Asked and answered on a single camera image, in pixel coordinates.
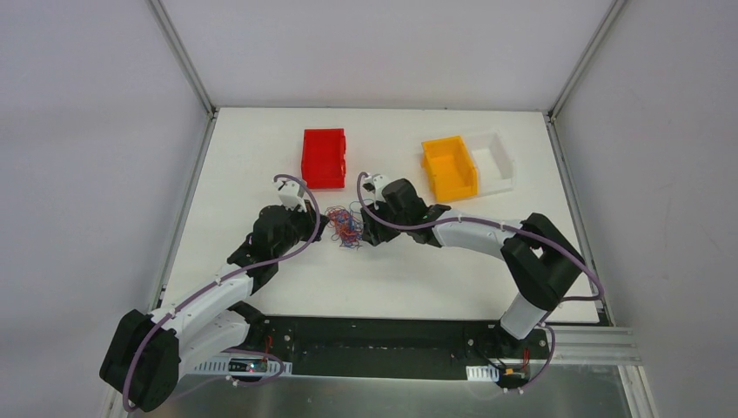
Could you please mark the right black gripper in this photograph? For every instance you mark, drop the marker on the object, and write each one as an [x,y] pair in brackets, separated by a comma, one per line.
[370,225]

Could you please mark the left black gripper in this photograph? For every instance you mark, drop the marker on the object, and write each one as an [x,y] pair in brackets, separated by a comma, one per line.
[314,222]

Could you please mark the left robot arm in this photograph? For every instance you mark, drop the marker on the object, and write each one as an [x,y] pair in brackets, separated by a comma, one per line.
[150,352]

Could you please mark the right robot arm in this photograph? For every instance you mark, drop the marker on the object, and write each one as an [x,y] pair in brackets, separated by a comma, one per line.
[543,263]

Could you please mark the orange plastic bin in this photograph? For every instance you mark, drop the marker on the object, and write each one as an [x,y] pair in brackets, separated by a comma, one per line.
[449,167]

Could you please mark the red plastic bin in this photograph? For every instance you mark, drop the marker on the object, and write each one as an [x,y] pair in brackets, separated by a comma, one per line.
[323,158]

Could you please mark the clear plastic bin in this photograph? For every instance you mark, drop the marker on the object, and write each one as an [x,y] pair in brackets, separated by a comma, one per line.
[494,163]

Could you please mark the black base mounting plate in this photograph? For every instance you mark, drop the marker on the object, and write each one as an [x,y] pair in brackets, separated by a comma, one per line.
[439,350]

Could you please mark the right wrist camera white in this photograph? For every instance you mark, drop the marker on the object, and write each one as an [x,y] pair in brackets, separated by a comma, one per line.
[375,184]

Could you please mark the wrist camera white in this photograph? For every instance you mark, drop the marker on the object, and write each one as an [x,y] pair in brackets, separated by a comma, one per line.
[291,194]
[375,184]

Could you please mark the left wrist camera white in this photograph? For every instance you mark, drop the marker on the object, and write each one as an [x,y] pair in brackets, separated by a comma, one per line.
[291,194]

